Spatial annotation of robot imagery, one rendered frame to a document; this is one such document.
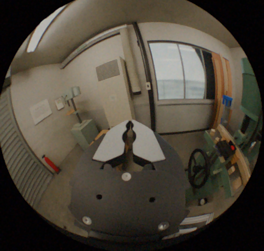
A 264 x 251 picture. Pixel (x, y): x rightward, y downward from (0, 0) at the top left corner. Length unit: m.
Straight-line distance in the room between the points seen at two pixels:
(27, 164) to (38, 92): 1.69
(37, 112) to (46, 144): 0.80
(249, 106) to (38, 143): 2.90
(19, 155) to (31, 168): 0.41
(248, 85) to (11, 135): 2.94
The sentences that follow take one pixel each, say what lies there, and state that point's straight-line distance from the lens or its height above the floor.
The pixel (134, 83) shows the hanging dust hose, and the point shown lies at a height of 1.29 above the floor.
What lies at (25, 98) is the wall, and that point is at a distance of 2.38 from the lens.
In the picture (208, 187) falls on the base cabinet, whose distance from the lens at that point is 0.80.
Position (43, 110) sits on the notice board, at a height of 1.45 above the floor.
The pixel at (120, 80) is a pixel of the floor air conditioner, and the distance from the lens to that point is 1.26.
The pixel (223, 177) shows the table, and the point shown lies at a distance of 0.65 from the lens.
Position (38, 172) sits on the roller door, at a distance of 2.50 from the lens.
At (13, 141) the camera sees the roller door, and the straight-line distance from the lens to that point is 2.35.
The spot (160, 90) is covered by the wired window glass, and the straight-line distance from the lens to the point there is 1.59.
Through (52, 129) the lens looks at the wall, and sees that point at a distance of 2.38.
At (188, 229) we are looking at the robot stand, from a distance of 0.63.
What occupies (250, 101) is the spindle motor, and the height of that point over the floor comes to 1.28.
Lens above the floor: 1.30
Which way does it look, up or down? 27 degrees down
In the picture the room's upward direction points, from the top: 12 degrees counter-clockwise
